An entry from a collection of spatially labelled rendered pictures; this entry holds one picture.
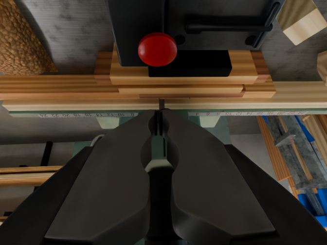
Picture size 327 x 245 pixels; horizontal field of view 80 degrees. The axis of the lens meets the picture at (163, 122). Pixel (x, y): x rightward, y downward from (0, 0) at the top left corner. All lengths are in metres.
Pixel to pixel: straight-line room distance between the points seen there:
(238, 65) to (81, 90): 0.25
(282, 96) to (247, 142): 2.60
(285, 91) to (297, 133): 0.77
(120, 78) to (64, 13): 0.10
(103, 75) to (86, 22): 0.07
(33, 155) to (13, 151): 0.32
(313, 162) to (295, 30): 0.92
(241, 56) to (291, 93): 0.16
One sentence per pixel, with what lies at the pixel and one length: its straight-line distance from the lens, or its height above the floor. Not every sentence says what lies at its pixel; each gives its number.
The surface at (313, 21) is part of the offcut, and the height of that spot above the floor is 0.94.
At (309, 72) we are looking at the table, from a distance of 0.45.
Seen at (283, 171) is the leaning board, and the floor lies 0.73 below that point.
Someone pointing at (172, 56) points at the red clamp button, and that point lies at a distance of 0.16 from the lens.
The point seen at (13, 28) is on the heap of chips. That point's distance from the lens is 0.33.
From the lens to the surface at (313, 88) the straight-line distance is 0.47.
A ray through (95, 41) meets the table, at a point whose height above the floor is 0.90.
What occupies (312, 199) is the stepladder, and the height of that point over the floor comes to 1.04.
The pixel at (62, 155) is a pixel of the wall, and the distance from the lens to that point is 3.18.
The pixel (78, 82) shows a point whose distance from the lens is 0.37.
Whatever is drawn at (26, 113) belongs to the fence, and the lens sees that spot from 0.43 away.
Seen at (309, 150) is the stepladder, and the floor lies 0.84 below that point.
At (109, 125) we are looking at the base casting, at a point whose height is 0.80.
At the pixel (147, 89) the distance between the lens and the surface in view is 0.30.
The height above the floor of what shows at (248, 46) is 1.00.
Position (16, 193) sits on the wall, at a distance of 3.34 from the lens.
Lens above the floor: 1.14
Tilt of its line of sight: 28 degrees down
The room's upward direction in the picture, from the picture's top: 178 degrees clockwise
